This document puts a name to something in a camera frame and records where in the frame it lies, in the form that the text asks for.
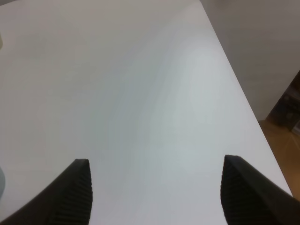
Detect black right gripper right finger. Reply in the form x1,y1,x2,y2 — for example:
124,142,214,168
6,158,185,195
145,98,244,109
220,155,300,225

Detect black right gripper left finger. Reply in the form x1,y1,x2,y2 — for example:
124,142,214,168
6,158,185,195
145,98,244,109
1,159,93,225

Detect teal plastic cup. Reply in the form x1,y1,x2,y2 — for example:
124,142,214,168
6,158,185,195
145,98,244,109
0,168,6,198

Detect pale green plastic cup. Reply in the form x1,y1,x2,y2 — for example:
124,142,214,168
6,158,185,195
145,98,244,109
0,34,3,49

